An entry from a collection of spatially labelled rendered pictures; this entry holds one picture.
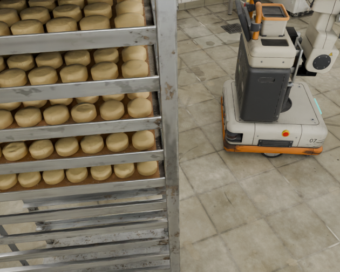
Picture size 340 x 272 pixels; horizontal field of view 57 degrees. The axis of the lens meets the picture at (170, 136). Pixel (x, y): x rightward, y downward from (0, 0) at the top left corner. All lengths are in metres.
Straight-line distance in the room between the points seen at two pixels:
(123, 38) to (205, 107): 2.24
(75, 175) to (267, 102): 1.49
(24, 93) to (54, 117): 0.09
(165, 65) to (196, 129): 2.00
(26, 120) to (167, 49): 0.33
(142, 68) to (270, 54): 1.35
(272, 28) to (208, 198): 1.09
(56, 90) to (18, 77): 0.09
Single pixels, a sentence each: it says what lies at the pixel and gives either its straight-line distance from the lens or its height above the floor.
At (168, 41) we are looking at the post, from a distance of 0.50.
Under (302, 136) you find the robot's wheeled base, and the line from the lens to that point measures 2.23.
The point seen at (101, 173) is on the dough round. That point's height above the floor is 1.06.
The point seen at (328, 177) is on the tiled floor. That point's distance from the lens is 2.35.
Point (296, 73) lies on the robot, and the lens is 2.20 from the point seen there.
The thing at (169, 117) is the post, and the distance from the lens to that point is 0.57.
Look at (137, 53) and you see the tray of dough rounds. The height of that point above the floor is 1.33.
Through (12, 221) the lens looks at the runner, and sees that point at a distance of 0.90.
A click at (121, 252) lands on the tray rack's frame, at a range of 1.69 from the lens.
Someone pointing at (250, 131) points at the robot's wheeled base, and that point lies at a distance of 2.14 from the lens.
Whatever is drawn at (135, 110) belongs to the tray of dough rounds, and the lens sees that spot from 0.64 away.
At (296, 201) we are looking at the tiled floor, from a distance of 2.14.
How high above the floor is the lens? 1.62
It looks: 42 degrees down
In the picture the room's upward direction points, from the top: 2 degrees counter-clockwise
